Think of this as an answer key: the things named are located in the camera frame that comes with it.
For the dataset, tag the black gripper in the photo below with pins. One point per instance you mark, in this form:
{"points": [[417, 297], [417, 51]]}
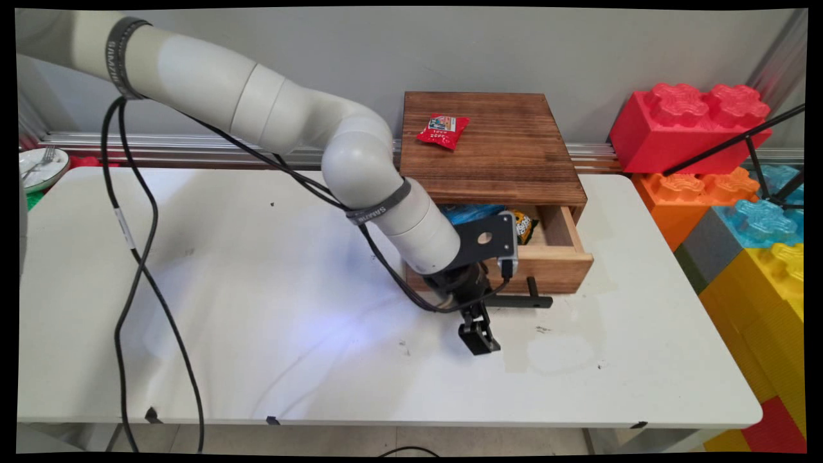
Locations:
{"points": [[460, 283]]}

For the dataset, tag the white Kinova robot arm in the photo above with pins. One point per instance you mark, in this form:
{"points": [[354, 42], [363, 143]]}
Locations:
{"points": [[193, 71]]}

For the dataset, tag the yellow snack packet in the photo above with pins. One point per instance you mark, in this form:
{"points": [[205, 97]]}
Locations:
{"points": [[524, 225]]}

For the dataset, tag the blue snack packet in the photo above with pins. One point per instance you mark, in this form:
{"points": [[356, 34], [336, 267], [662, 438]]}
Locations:
{"points": [[469, 212]]}

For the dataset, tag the brown wooden cabinet box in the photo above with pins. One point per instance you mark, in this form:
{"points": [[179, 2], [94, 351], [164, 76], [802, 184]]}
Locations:
{"points": [[488, 161]]}

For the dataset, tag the red snack packet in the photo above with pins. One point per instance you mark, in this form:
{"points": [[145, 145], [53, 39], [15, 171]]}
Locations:
{"points": [[442, 130]]}

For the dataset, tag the grey giant toy brick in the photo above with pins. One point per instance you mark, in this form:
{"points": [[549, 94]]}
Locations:
{"points": [[704, 251]]}

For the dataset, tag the orange giant toy brick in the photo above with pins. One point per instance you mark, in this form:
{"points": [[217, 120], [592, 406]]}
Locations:
{"points": [[681, 196]]}

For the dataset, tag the yellow giant toy brick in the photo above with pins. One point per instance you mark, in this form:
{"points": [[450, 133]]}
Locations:
{"points": [[765, 315]]}

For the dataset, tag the red giant toy brick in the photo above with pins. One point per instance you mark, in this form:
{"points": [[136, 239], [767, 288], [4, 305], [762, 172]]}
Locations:
{"points": [[681, 128]]}

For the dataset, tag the light blue giant toy brick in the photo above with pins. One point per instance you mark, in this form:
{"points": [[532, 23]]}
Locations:
{"points": [[781, 180], [762, 222]]}

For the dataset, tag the red foam floor brick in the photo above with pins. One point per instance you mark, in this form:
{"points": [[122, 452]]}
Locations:
{"points": [[778, 427]]}

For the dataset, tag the black tripod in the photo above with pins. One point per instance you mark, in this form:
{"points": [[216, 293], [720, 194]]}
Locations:
{"points": [[752, 138]]}

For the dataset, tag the white plate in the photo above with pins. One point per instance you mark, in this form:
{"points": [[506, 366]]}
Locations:
{"points": [[45, 172]]}

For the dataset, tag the silver fork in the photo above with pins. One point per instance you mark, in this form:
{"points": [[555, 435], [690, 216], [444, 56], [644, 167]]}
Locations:
{"points": [[40, 162]]}

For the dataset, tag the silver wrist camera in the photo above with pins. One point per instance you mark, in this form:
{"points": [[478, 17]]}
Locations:
{"points": [[508, 257]]}

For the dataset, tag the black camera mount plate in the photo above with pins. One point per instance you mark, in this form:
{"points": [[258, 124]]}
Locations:
{"points": [[482, 238]]}

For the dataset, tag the aluminium frame rail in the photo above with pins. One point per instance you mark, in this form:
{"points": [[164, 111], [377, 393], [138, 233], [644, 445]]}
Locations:
{"points": [[193, 151]]}

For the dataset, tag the aluminium frame post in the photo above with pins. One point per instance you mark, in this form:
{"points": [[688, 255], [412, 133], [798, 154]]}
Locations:
{"points": [[781, 58]]}

